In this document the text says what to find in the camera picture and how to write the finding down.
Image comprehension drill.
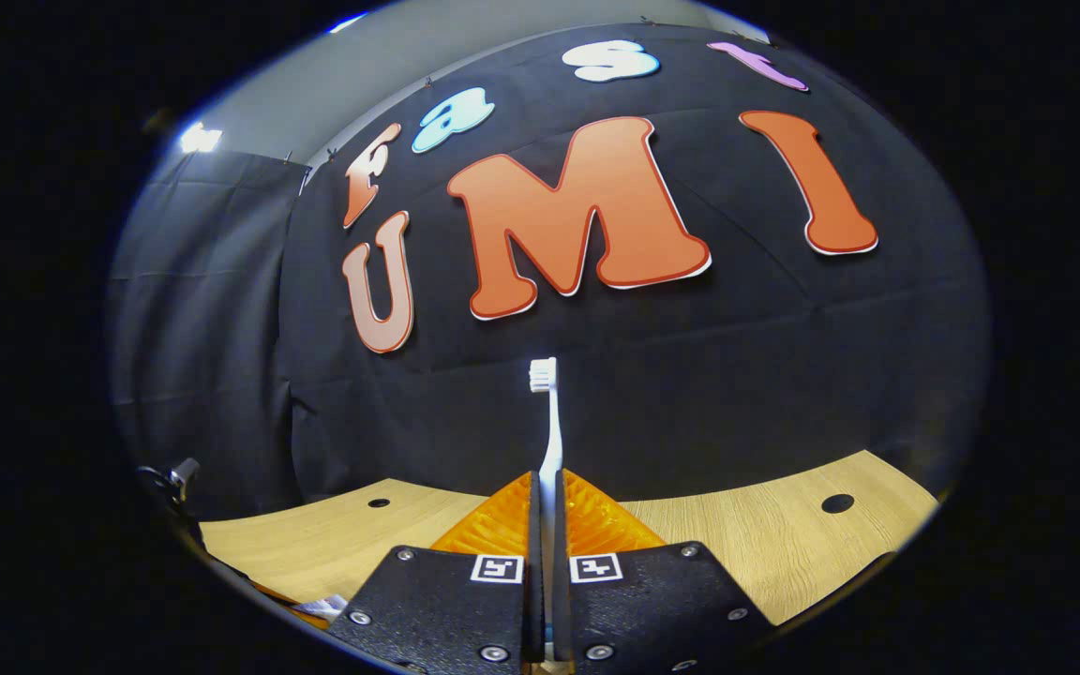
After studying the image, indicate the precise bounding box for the white toothbrush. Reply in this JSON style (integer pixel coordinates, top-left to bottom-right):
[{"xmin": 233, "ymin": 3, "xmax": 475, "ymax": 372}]
[{"xmin": 528, "ymin": 356, "xmax": 567, "ymax": 662}]

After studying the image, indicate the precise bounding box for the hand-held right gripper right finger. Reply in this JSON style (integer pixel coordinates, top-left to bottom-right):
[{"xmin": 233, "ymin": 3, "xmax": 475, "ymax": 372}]
[{"xmin": 554, "ymin": 467, "xmax": 775, "ymax": 675}]

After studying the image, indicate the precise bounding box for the ceiling light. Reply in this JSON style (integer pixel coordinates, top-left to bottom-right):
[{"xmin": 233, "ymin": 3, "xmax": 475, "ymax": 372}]
[{"xmin": 179, "ymin": 122, "xmax": 224, "ymax": 156}]

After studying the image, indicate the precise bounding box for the white toothpaste tube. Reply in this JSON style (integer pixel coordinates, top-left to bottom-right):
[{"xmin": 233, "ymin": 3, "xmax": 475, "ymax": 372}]
[{"xmin": 292, "ymin": 593, "xmax": 351, "ymax": 622}]

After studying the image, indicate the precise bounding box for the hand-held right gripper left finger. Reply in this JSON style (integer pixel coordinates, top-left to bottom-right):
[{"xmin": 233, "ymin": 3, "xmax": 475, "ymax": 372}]
[{"xmin": 326, "ymin": 471, "xmax": 546, "ymax": 675}]

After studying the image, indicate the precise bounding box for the black backdrop cloth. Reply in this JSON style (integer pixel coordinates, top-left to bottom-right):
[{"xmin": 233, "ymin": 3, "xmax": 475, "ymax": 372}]
[{"xmin": 107, "ymin": 23, "xmax": 991, "ymax": 526}]

